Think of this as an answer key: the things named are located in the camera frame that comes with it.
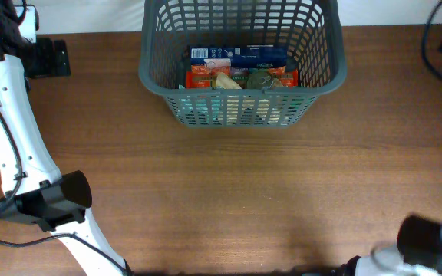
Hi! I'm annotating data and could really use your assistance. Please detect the small tin can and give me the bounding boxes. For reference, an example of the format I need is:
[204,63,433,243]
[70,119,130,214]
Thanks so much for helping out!
[246,71,274,90]

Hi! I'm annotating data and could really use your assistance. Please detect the grey plastic mesh basket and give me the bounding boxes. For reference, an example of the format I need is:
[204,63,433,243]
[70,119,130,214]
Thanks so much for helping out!
[139,0,347,127]

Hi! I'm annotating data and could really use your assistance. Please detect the green lid glass jar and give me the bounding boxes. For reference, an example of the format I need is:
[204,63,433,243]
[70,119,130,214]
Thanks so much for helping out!
[278,94,307,117]

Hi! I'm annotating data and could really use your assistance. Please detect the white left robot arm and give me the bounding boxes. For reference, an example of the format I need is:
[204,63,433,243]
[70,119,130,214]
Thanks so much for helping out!
[0,0,131,275]

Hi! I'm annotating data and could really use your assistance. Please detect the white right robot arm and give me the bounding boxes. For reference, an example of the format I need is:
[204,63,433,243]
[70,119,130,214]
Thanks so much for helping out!
[301,1,442,276]

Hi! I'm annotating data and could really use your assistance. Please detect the dark blue cardboard box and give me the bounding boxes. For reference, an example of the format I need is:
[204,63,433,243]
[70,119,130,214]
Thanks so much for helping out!
[190,45,287,75]

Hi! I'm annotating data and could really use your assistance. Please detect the beige food pouch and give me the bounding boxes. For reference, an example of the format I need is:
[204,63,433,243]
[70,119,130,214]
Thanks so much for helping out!
[215,72,288,126]

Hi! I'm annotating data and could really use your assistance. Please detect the San Remo spaghetti packet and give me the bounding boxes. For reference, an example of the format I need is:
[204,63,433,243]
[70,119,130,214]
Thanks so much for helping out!
[184,69,299,90]

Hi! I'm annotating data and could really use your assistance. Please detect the light green packet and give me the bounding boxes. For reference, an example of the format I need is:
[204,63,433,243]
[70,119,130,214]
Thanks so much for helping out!
[178,96,222,120]

